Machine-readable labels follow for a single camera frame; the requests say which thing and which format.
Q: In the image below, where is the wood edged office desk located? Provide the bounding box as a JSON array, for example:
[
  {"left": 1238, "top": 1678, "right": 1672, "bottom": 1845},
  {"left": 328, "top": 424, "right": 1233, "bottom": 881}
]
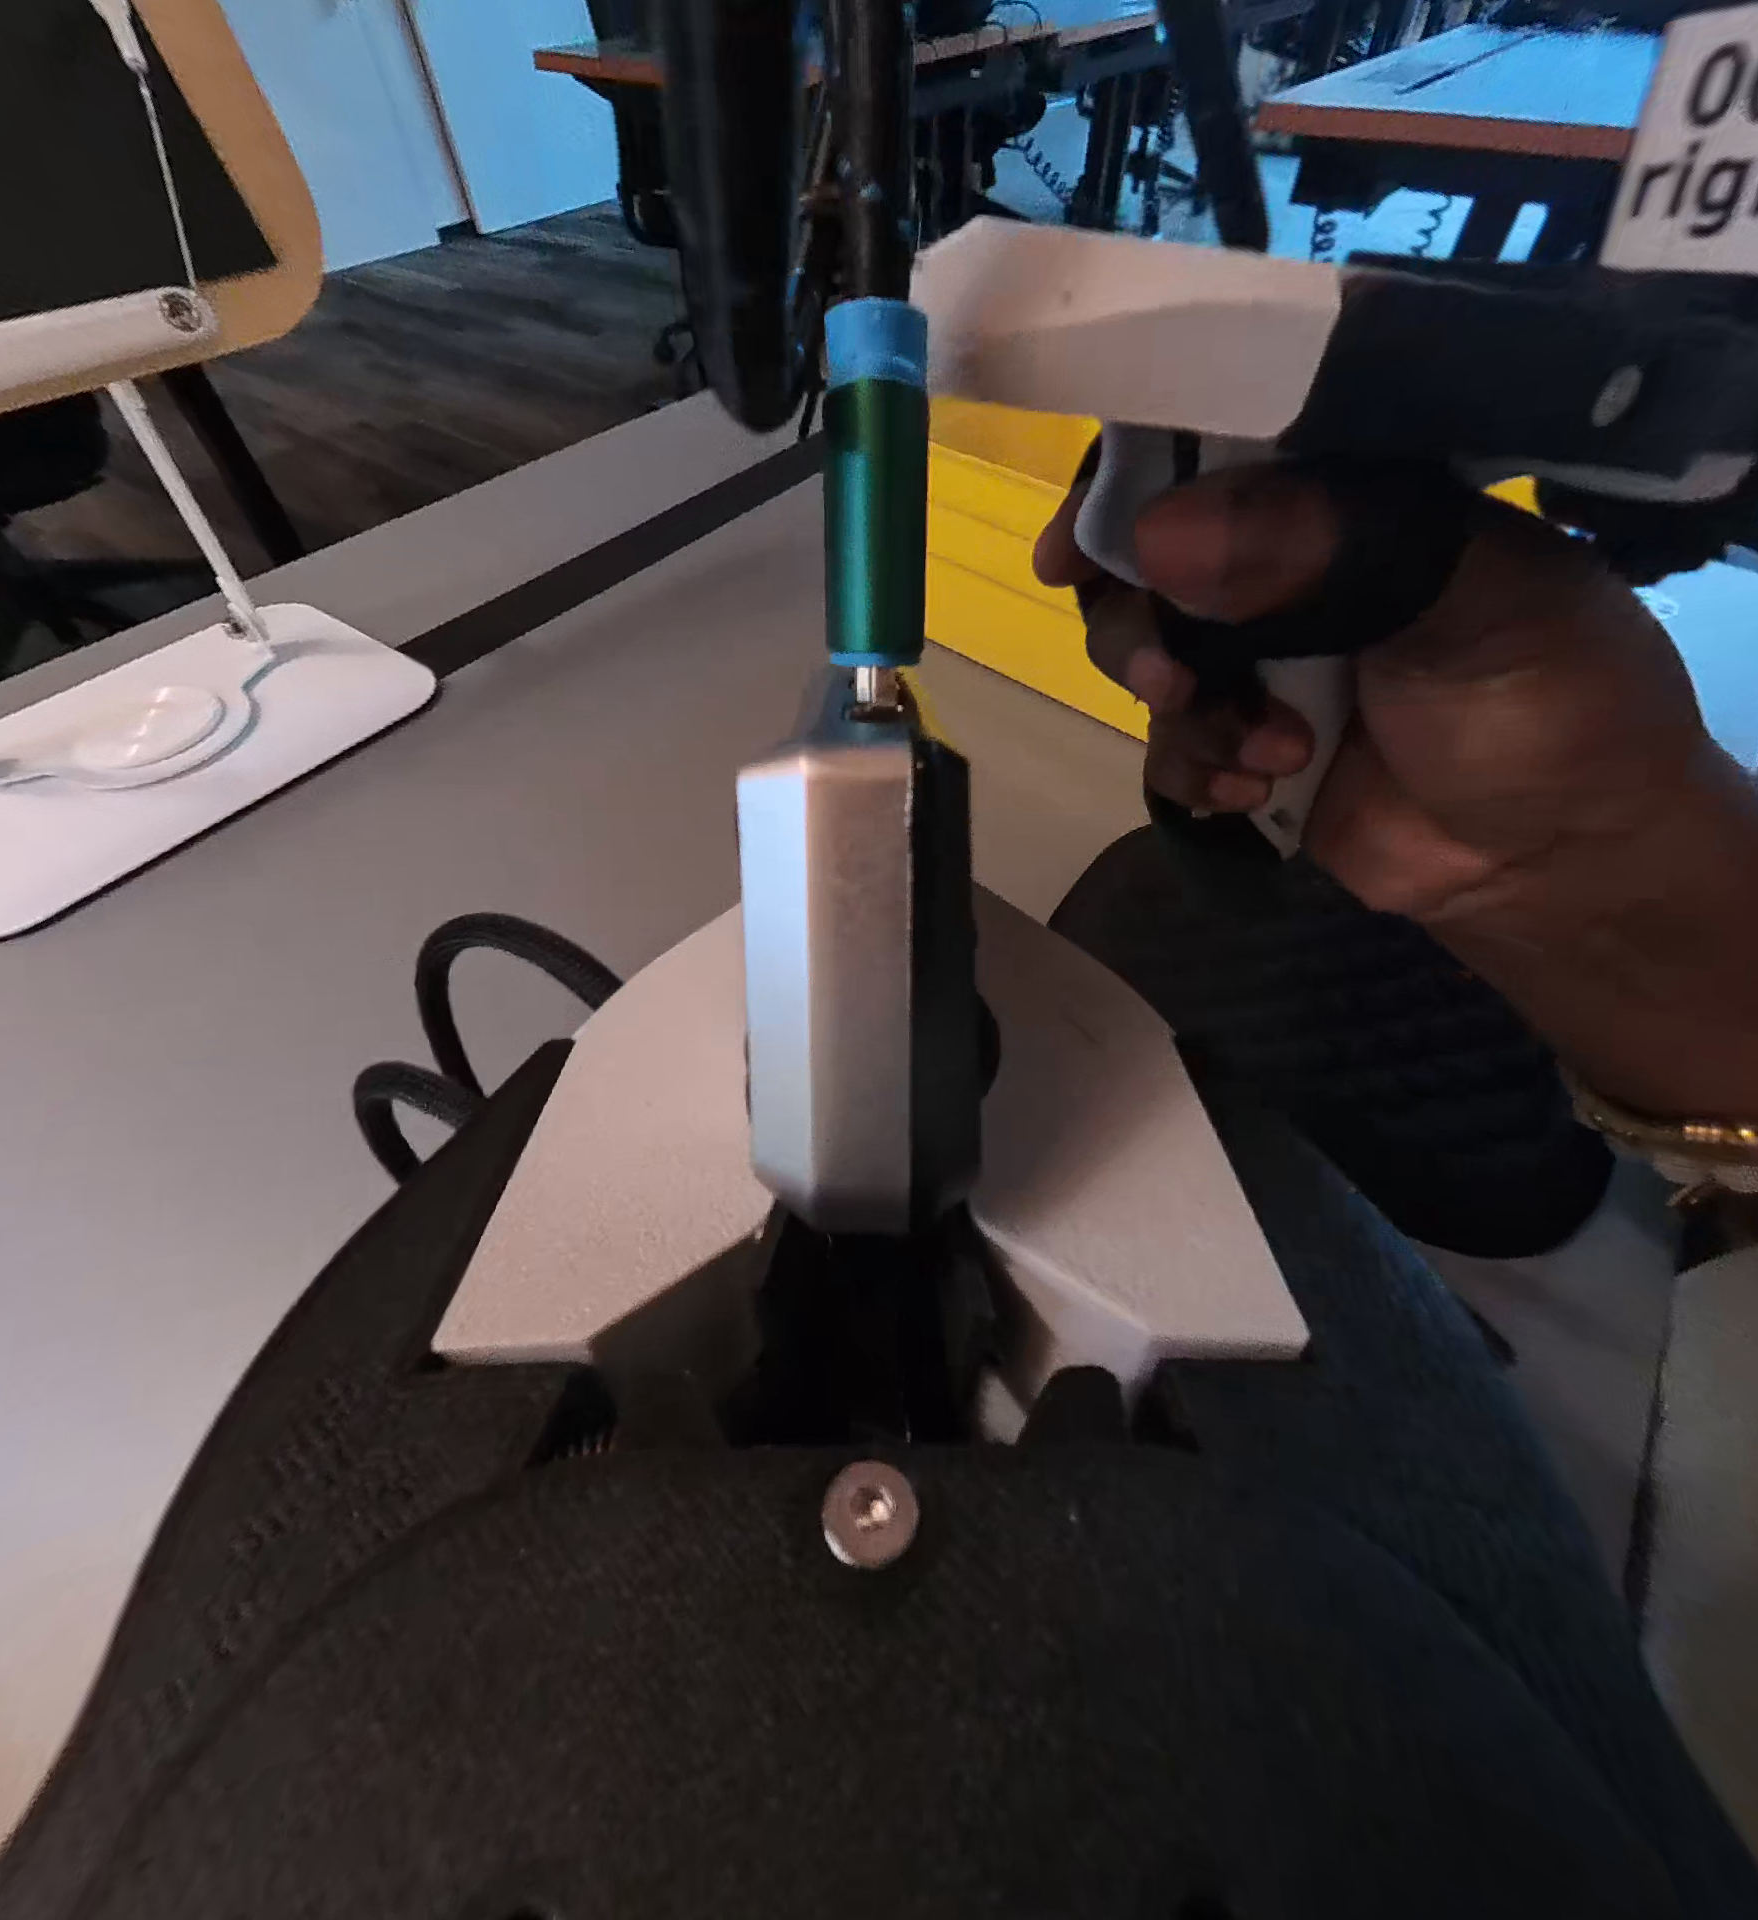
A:
[
  {"left": 1254, "top": 26, "right": 1668, "bottom": 168},
  {"left": 534, "top": 0, "right": 1165, "bottom": 92}
]

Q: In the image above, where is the wooden book stand white base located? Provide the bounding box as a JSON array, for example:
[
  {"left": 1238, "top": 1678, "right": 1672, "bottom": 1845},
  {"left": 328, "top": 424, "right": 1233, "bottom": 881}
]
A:
[{"left": 0, "top": 0, "right": 437, "bottom": 948}]

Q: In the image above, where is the person's right hand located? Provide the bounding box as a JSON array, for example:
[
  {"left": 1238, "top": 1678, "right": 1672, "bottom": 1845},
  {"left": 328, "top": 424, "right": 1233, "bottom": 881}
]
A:
[{"left": 1035, "top": 450, "right": 1758, "bottom": 1128}]

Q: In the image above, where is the black braided HDMI cable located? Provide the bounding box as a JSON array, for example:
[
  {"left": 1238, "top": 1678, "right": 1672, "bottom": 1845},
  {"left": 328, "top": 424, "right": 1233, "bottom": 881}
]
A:
[{"left": 354, "top": 0, "right": 1272, "bottom": 1189}]

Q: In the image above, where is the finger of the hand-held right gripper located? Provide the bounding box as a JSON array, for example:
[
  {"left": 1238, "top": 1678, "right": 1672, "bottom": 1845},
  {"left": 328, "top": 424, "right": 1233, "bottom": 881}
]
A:
[{"left": 912, "top": 215, "right": 1345, "bottom": 440}]

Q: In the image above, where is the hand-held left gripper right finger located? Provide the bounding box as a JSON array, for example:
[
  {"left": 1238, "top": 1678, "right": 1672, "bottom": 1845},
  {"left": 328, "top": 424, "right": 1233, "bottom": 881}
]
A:
[{"left": 972, "top": 884, "right": 1308, "bottom": 1413}]

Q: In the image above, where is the grey HDMI switch box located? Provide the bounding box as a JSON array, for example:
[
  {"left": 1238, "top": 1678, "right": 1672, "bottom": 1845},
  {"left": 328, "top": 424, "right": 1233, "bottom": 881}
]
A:
[{"left": 736, "top": 667, "right": 1004, "bottom": 1236}]

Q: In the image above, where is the yellow plastic bin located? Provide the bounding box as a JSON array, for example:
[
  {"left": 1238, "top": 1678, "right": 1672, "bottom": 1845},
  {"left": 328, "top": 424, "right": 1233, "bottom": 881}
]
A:
[{"left": 924, "top": 397, "right": 1543, "bottom": 741}]

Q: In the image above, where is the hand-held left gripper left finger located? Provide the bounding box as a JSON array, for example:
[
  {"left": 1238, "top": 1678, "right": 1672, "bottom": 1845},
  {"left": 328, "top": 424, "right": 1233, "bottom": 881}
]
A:
[{"left": 431, "top": 901, "right": 780, "bottom": 1374}]

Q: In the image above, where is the black sheet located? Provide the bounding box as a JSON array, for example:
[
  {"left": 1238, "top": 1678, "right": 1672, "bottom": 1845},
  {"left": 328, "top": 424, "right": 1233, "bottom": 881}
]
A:
[{"left": 0, "top": 0, "right": 281, "bottom": 348}]

